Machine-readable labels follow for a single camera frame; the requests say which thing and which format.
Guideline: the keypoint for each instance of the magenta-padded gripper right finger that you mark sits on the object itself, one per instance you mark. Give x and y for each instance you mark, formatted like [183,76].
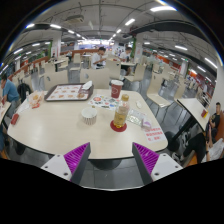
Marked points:
[146,158]

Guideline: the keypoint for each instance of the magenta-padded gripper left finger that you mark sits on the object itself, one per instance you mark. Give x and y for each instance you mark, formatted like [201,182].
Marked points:
[76,158]

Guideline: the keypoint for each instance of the clear bottle of yellow drink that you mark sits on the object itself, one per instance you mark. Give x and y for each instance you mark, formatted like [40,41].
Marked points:
[120,115]

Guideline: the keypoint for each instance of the white notice with red text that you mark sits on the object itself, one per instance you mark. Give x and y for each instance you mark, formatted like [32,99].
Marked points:
[155,134]

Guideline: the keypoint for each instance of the purple tissue pack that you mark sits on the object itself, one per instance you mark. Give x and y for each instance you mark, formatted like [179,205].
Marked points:
[146,124]

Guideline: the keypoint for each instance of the clear plastic packet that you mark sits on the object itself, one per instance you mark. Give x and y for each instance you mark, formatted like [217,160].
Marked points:
[135,116]

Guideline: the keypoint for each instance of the flat round red coaster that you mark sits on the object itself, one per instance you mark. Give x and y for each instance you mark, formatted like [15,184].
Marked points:
[115,128]

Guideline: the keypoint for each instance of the brown houndstooth paper cup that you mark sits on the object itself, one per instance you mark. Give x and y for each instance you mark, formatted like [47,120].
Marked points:
[89,116]

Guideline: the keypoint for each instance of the person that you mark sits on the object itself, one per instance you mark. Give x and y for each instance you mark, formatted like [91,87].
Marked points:
[125,56]
[97,60]
[2,138]
[10,91]
[198,146]

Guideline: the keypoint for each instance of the crumpled white napkin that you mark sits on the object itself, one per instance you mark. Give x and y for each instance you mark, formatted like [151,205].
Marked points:
[139,104]

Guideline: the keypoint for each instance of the colourful sticker sheet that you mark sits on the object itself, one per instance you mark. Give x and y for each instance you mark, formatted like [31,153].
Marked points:
[101,101]

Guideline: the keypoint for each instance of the dark food tray with paper liner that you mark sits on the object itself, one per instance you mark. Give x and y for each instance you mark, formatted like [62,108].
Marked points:
[66,92]

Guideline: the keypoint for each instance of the beige dining table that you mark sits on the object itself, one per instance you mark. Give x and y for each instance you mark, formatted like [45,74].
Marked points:
[4,111]
[191,108]

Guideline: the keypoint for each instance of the small red box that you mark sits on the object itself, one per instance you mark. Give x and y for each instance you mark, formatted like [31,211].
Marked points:
[204,113]

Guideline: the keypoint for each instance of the small red carton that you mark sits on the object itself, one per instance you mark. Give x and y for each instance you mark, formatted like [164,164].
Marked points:
[14,119]

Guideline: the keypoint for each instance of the white napkin on tray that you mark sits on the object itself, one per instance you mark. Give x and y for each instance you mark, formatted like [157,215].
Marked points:
[87,85]

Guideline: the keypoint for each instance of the white paper receipt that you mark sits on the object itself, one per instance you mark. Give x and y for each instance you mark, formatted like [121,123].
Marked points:
[23,106]

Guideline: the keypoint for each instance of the red paper drink cup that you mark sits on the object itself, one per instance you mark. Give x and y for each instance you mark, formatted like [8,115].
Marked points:
[116,90]

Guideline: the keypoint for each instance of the black backpack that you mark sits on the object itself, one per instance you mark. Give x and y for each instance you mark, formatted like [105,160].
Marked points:
[24,92]

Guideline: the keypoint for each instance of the group of beige chairs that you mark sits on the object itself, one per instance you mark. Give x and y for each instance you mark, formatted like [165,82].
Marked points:
[96,75]

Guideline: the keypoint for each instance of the ceiling air conditioner unit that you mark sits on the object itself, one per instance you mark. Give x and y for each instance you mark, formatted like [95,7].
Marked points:
[74,18]

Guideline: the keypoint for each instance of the group of ceiling lights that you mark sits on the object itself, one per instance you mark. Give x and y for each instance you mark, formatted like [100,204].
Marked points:
[162,8]

